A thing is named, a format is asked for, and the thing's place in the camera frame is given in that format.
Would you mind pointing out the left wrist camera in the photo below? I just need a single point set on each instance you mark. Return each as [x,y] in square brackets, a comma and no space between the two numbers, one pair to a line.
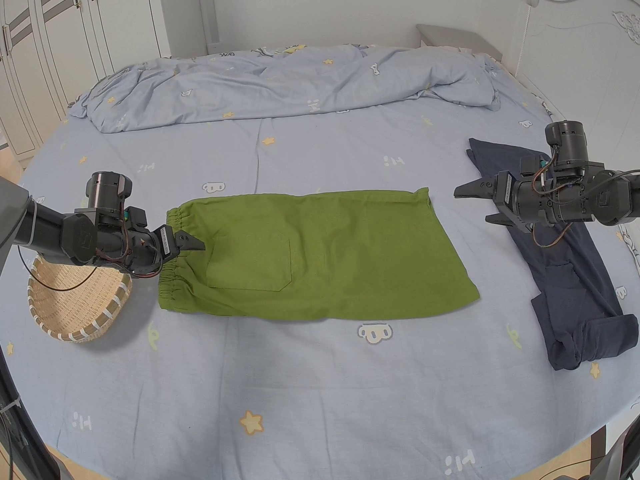
[136,217]

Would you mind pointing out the pale blue quilt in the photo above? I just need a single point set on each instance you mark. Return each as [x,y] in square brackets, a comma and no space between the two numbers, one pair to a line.
[300,83]

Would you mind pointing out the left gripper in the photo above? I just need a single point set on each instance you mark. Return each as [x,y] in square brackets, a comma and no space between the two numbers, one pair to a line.
[145,258]

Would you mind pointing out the green shorts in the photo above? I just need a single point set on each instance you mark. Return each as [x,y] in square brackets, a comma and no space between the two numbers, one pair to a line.
[350,268]

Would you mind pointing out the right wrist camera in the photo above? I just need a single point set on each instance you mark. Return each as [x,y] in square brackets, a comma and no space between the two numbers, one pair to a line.
[531,166]

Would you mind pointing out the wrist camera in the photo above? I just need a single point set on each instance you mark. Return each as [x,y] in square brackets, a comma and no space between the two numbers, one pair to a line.
[136,217]
[531,166]

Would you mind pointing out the round woven basket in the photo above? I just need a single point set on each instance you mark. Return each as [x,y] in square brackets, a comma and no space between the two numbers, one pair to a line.
[70,313]

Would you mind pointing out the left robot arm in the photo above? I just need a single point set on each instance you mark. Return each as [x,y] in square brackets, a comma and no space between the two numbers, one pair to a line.
[50,228]

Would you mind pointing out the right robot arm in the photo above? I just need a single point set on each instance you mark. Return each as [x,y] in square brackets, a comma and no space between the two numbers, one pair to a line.
[607,198]

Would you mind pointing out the bed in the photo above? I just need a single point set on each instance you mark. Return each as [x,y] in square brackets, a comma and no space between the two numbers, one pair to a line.
[320,393]

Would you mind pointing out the dark blue garment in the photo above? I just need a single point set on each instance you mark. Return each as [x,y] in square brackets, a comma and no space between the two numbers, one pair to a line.
[575,288]

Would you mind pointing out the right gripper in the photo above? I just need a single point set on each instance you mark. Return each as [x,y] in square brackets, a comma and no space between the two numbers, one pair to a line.
[532,203]

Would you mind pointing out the white wardrobe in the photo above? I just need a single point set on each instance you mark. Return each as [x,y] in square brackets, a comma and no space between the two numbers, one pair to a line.
[110,18]

